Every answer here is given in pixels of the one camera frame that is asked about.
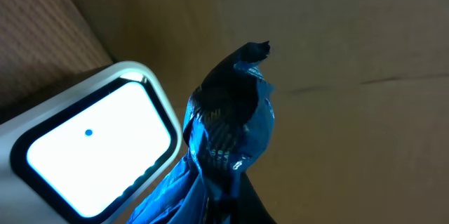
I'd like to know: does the white barcode scanner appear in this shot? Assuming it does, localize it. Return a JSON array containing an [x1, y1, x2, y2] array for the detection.
[[1, 61, 182, 223]]

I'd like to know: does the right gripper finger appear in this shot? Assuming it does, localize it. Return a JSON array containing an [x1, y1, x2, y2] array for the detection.
[[238, 173, 276, 224]]

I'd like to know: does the blue Oreo cookie pack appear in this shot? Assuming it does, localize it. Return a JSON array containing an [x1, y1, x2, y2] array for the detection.
[[128, 41, 275, 224]]

